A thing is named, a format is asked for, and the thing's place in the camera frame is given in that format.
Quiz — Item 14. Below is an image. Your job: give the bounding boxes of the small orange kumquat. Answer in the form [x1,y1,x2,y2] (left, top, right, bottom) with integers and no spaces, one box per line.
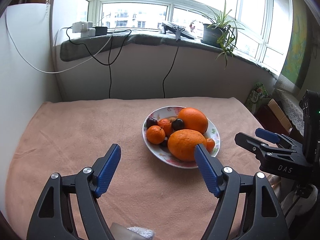
[206,138,215,152]

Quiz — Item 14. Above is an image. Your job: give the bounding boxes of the smooth large orange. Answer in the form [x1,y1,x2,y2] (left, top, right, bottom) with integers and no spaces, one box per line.
[177,107,208,134]

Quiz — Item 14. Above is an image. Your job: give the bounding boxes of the rough large orange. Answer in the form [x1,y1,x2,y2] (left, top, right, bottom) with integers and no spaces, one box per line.
[168,129,207,162]

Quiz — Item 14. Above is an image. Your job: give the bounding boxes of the brown longan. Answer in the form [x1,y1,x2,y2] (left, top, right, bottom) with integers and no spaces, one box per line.
[168,116,177,122]

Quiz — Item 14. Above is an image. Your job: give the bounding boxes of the small dark red plum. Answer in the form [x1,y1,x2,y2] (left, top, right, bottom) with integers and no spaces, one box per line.
[160,137,168,148]

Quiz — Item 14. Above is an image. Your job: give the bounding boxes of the mandarin orange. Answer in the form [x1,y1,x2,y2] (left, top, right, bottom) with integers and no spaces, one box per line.
[157,118,173,137]

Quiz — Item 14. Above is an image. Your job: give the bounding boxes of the mandarin with stem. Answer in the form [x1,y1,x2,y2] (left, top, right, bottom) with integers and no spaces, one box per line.
[146,125,165,145]

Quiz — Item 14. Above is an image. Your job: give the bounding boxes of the gloved right hand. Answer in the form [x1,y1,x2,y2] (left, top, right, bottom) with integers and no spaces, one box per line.
[267,174,318,227]

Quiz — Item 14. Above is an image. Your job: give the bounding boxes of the cardboard box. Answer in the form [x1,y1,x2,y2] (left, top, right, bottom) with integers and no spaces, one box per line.
[267,99,292,133]

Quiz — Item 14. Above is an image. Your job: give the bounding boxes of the white lace cloth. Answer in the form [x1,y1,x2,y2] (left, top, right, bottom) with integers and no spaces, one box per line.
[273,89,304,135]

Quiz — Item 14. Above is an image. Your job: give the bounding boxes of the green snack bag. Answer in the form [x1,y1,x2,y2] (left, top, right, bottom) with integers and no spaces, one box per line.
[245,82,268,114]

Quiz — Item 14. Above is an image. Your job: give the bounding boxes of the pink table cloth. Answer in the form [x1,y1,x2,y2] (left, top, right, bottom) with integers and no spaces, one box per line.
[5,98,260,239]

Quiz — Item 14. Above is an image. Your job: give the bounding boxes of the floral white plate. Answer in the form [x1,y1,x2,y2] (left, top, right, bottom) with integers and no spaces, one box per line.
[142,106,220,169]

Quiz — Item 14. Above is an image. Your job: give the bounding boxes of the potted spider plant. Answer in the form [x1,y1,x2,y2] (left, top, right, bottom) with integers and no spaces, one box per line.
[191,0,245,68]

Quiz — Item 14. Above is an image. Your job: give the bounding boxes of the white cabinet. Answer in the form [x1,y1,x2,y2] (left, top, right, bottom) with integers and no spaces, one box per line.
[1,3,61,213]

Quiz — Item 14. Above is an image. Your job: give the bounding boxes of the black laptop on sill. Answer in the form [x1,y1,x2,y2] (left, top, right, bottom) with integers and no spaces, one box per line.
[162,21,195,42]

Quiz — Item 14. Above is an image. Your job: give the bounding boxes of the grey green sill cloth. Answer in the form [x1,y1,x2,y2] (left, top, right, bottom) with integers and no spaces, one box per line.
[60,32,279,77]

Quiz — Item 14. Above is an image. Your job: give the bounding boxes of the black power adapter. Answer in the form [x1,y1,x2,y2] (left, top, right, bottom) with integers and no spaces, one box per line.
[95,26,108,36]

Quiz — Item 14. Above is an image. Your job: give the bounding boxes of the white power strip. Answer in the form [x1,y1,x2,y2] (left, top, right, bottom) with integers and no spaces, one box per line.
[72,22,95,38]

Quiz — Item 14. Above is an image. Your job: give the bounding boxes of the black camera box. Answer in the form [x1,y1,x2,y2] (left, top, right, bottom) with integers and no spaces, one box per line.
[299,89,319,164]

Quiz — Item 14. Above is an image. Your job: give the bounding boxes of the wall map poster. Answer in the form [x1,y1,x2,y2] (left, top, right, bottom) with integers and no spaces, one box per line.
[278,0,310,94]

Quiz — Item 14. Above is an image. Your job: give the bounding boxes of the black power cable right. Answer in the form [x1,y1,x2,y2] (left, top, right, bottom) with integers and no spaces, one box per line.
[162,41,180,99]

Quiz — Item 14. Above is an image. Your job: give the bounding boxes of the white cable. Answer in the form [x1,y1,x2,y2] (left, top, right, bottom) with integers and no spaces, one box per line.
[4,17,118,74]

